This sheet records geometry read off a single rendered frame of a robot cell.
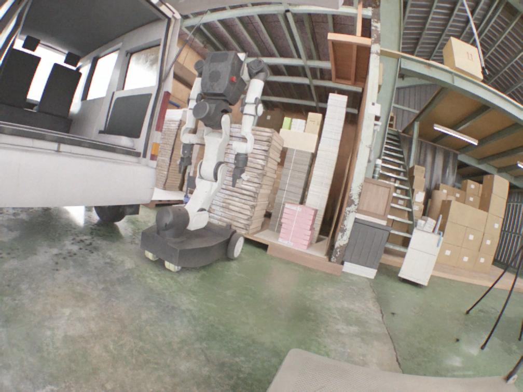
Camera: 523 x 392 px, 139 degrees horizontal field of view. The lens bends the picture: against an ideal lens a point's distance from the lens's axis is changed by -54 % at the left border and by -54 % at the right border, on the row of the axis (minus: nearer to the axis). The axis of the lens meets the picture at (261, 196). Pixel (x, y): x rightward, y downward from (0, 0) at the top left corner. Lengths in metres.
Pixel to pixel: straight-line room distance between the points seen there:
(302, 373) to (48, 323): 0.82
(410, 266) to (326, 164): 1.37
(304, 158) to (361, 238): 1.04
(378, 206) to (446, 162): 4.69
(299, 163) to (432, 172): 4.51
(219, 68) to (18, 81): 2.44
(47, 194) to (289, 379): 1.12
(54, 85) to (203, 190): 2.43
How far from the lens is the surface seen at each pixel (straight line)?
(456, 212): 3.94
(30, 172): 1.10
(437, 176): 6.30
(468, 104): 4.57
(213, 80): 1.42
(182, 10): 1.98
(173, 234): 1.23
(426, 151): 6.27
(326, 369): 0.62
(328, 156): 2.35
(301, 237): 1.99
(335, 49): 2.67
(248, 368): 0.82
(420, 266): 2.27
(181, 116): 3.67
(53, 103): 3.14
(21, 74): 3.10
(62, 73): 3.19
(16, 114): 3.03
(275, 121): 6.37
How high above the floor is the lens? 0.62
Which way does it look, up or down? 4 degrees down
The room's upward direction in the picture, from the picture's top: 14 degrees clockwise
